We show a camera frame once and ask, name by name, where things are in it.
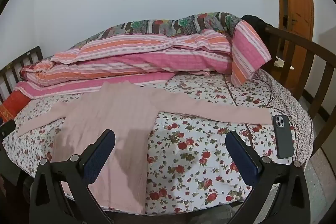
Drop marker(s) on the red patterned pillow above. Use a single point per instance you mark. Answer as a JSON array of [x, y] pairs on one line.
[[13, 106]]

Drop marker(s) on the dark grey smartphone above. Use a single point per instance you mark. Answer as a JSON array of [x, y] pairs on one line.
[[283, 137]]

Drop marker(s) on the pink knit sweater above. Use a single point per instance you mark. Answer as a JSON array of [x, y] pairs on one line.
[[110, 113]]

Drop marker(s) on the floral patchwork quilt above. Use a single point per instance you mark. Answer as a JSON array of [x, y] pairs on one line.
[[162, 26]]

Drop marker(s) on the floral bed sheet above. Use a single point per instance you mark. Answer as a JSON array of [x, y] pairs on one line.
[[197, 140]]

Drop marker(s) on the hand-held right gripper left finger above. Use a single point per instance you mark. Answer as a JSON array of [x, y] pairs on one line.
[[98, 158]]

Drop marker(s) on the pink orange striped quilt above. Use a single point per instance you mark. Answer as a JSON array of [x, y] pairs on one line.
[[157, 56]]

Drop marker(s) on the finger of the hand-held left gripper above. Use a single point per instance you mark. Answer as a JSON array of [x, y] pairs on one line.
[[6, 129]]

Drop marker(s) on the dark wooden headboard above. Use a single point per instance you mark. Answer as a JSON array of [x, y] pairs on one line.
[[23, 59]]

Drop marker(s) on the dark cloth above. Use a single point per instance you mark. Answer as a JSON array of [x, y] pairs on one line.
[[256, 23]]

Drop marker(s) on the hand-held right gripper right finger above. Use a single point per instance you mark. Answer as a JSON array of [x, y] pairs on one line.
[[242, 158]]

